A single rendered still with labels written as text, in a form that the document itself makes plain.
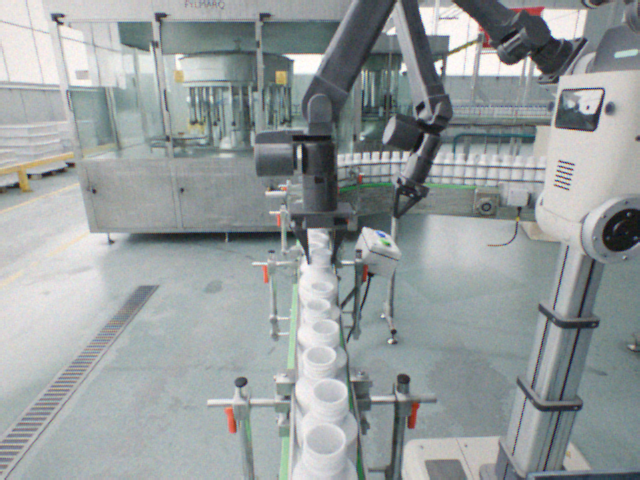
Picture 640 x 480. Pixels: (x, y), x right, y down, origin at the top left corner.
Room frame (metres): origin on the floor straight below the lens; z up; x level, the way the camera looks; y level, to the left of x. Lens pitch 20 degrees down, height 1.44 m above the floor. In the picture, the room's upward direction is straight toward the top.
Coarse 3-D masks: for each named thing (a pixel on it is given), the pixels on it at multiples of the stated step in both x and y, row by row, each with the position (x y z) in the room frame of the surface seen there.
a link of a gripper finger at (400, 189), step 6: (396, 180) 0.90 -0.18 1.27; (396, 186) 0.88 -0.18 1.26; (402, 186) 0.87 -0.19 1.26; (396, 192) 0.88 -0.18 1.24; (402, 192) 0.88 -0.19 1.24; (408, 192) 0.87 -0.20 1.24; (414, 192) 0.87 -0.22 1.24; (396, 198) 0.88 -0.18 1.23; (414, 198) 0.88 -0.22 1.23; (420, 198) 0.87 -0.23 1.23; (396, 204) 0.89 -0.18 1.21; (408, 204) 0.89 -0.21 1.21; (414, 204) 0.88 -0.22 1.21; (396, 210) 0.89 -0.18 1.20; (402, 210) 0.89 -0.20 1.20; (396, 216) 0.89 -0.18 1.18
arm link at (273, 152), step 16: (320, 96) 0.57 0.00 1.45; (320, 112) 0.57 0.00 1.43; (304, 128) 0.64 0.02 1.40; (320, 128) 0.57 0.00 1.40; (256, 144) 0.59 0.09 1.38; (272, 144) 0.59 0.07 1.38; (288, 144) 0.59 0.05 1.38; (256, 160) 0.58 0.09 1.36; (272, 160) 0.58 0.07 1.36; (288, 160) 0.58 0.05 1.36; (272, 176) 0.60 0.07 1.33
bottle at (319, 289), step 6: (318, 282) 0.57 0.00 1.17; (324, 282) 0.57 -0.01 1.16; (330, 282) 0.56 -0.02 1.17; (312, 288) 0.54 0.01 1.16; (318, 288) 0.57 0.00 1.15; (324, 288) 0.57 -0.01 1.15; (330, 288) 0.56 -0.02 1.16; (312, 294) 0.54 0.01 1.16; (318, 294) 0.53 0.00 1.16; (324, 294) 0.53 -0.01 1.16; (330, 294) 0.54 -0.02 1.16; (330, 300) 0.54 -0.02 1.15; (330, 306) 0.54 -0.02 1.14; (336, 306) 0.56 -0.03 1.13; (336, 312) 0.54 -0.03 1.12; (336, 318) 0.53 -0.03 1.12
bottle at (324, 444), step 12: (312, 432) 0.27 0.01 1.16; (324, 432) 0.27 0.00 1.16; (336, 432) 0.27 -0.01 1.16; (312, 444) 0.27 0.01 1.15; (324, 444) 0.27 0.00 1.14; (336, 444) 0.27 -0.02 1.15; (312, 456) 0.24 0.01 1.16; (324, 456) 0.24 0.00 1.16; (336, 456) 0.24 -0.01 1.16; (300, 468) 0.26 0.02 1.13; (312, 468) 0.24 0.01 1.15; (324, 468) 0.24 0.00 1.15; (336, 468) 0.24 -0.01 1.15; (348, 468) 0.26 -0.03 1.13
